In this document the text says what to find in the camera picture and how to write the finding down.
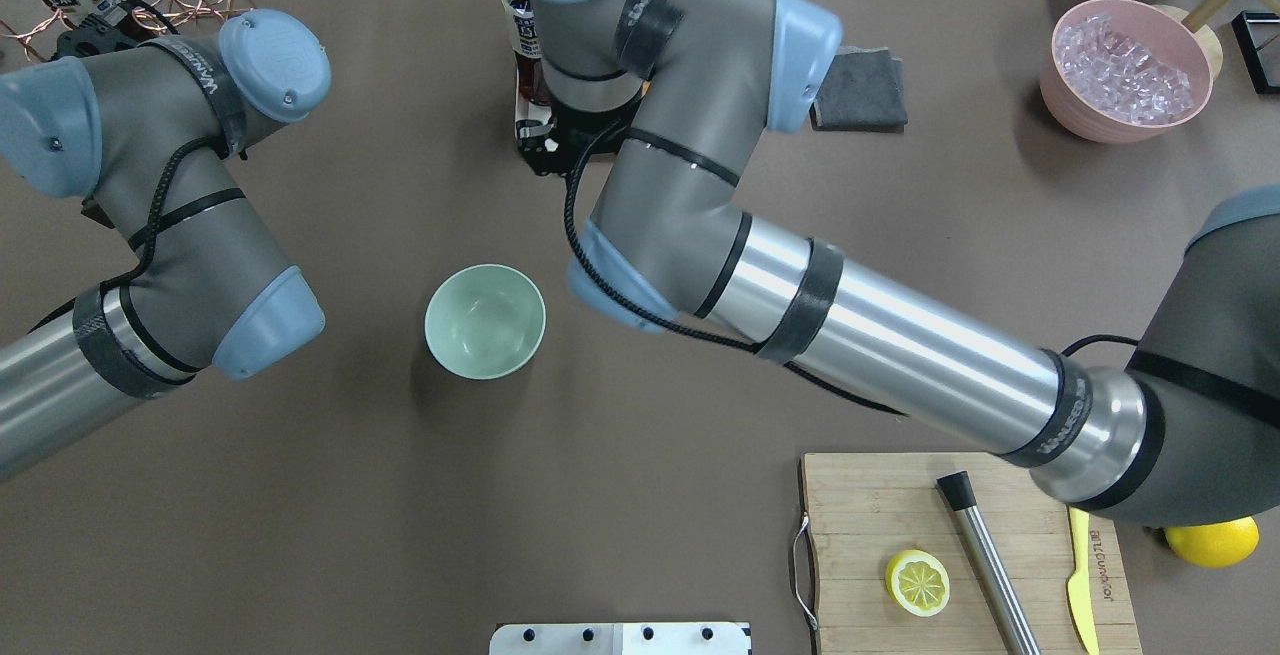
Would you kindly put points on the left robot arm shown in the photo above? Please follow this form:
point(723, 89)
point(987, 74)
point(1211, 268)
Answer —
point(144, 136)

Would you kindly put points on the pink ribbed ice bowl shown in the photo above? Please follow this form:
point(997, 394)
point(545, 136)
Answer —
point(1164, 35)

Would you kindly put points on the half lemon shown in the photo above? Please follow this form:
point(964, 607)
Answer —
point(918, 582)

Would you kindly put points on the whole yellow lemon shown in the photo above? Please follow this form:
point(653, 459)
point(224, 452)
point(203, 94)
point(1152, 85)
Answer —
point(1216, 545)

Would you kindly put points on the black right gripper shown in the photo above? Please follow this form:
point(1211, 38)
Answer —
point(590, 125)

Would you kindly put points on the grey folded cloth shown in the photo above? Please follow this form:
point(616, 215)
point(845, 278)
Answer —
point(864, 90)

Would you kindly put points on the wooden cutting board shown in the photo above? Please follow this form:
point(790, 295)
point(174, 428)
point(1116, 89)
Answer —
point(863, 508)

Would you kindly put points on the dark tea bottle on tray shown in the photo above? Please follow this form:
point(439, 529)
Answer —
point(524, 40)

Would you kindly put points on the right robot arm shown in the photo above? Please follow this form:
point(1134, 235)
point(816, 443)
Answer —
point(1034, 224)

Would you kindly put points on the steel muddler black tip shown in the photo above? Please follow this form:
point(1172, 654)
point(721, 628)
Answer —
point(1010, 618)

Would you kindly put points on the yellow plastic knife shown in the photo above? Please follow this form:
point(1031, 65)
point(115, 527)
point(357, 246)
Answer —
point(1078, 587)

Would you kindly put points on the clear ice cubes pile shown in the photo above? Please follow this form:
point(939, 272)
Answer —
point(1118, 75)

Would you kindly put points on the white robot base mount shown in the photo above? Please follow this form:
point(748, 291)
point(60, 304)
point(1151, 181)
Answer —
point(662, 637)

